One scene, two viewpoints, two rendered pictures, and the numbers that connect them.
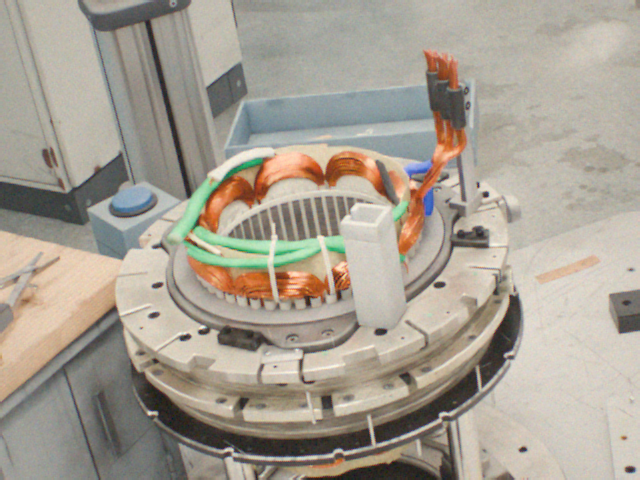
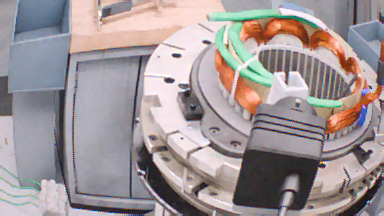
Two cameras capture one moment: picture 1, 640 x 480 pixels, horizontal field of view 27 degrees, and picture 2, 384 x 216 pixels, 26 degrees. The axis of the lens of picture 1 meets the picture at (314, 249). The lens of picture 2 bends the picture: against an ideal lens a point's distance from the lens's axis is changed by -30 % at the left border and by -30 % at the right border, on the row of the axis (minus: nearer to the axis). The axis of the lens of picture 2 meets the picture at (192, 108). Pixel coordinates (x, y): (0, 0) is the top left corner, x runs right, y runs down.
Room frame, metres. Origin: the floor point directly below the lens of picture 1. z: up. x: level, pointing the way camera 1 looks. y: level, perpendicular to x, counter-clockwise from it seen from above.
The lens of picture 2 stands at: (0.12, -0.43, 1.69)
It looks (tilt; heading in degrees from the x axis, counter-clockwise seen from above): 35 degrees down; 35
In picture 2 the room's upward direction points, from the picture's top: 8 degrees clockwise
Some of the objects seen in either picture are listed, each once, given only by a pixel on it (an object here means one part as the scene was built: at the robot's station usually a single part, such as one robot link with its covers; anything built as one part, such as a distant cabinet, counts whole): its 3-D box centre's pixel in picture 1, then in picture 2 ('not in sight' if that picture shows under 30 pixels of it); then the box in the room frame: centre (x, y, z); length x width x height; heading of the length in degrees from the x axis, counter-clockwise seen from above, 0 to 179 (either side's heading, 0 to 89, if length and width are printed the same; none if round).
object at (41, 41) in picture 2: not in sight; (31, 92); (0.88, 0.39, 0.92); 0.17 x 0.11 x 0.28; 51
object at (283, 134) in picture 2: not in sight; (288, 150); (0.50, -0.22, 1.37); 0.06 x 0.04 x 0.04; 28
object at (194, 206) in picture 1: (211, 195); (268, 16); (0.95, 0.07, 1.15); 0.15 x 0.04 x 0.02; 145
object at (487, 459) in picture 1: (473, 463); not in sight; (0.95, -0.11, 0.83); 0.05 x 0.04 x 0.02; 19
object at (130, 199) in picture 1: (131, 198); (294, 10); (1.18, 0.17, 1.04); 0.04 x 0.04 x 0.01
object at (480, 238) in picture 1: (468, 236); (360, 151); (0.90, -0.12, 1.10); 0.03 x 0.02 x 0.01; 75
